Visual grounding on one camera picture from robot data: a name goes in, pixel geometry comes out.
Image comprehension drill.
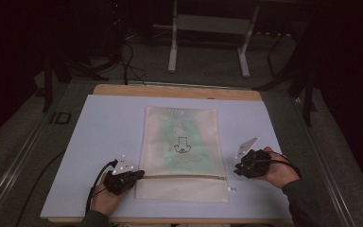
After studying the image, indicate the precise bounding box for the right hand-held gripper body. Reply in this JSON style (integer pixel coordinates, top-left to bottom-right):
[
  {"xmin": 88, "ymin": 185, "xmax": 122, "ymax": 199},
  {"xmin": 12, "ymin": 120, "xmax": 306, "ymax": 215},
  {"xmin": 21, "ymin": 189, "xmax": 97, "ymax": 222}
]
[{"xmin": 234, "ymin": 135, "xmax": 273, "ymax": 180}]

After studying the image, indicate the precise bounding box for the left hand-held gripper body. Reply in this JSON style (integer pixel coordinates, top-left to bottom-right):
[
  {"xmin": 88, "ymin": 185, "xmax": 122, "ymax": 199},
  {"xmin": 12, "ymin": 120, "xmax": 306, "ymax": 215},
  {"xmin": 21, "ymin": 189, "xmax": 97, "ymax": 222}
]
[{"xmin": 103, "ymin": 155, "xmax": 141, "ymax": 196}]

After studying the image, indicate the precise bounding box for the clear zip bag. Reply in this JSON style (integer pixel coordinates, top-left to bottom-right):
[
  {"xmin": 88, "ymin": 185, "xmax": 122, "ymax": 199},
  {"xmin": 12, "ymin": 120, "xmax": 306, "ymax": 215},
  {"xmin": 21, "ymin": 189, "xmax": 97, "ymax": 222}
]
[{"xmin": 134, "ymin": 106, "xmax": 234, "ymax": 204}]

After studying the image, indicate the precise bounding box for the person's left hand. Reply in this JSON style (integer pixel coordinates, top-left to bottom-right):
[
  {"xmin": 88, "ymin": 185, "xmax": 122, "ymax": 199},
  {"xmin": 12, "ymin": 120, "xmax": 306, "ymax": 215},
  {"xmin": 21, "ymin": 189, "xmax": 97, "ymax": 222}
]
[{"xmin": 90, "ymin": 182, "xmax": 130, "ymax": 218}]

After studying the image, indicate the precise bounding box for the person's right hand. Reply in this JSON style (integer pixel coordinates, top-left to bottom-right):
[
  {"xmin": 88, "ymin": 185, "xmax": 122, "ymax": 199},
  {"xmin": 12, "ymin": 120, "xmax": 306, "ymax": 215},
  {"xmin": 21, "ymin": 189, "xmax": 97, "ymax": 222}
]
[{"xmin": 257, "ymin": 146, "xmax": 302, "ymax": 190}]

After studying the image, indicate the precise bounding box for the green cloth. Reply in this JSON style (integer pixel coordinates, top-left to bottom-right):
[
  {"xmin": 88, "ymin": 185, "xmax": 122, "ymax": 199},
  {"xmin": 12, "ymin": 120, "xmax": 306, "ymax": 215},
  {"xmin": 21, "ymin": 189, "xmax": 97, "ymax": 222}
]
[{"xmin": 160, "ymin": 108, "xmax": 217, "ymax": 168}]

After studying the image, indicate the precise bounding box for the pale blue table mat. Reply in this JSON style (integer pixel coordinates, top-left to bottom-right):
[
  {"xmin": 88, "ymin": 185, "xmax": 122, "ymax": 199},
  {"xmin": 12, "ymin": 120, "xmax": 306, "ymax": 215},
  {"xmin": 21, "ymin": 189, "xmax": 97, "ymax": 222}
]
[{"xmin": 40, "ymin": 94, "xmax": 292, "ymax": 220}]

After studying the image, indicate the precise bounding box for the black stand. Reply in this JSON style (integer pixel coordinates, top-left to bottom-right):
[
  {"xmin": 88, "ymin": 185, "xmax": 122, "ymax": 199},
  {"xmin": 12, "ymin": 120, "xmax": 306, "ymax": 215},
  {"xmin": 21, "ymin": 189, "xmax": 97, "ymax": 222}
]
[
  {"xmin": 42, "ymin": 37, "xmax": 110, "ymax": 114},
  {"xmin": 253, "ymin": 31, "xmax": 318, "ymax": 128}
]

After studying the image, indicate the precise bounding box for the wooden table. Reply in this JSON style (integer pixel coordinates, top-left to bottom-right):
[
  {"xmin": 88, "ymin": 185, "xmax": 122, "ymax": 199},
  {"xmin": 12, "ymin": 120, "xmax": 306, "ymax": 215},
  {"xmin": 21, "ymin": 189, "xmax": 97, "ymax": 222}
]
[{"xmin": 47, "ymin": 83, "xmax": 292, "ymax": 225}]

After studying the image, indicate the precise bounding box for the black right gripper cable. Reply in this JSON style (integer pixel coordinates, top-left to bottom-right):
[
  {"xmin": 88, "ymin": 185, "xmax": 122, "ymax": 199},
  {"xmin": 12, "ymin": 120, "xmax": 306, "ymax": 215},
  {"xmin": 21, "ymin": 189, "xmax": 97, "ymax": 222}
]
[{"xmin": 251, "ymin": 150, "xmax": 303, "ymax": 179}]

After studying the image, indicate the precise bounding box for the metal floor rail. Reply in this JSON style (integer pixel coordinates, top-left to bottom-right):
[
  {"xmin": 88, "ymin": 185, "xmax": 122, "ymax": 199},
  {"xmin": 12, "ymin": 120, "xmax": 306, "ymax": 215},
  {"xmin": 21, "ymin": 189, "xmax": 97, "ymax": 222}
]
[
  {"xmin": 0, "ymin": 116, "xmax": 49, "ymax": 227},
  {"xmin": 291, "ymin": 96, "xmax": 357, "ymax": 227}
]

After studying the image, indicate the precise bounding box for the black floor cable bundle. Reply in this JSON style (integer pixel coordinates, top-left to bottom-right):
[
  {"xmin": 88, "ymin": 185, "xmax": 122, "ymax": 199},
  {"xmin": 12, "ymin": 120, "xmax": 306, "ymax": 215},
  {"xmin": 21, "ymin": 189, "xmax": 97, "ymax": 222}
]
[{"xmin": 118, "ymin": 41, "xmax": 147, "ymax": 86}]

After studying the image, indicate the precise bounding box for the white metal stand frame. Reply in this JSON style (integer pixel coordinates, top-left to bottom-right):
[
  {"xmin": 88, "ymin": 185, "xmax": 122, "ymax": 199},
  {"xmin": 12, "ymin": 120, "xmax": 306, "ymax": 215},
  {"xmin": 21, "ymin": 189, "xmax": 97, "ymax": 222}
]
[{"xmin": 167, "ymin": 0, "xmax": 261, "ymax": 79}]

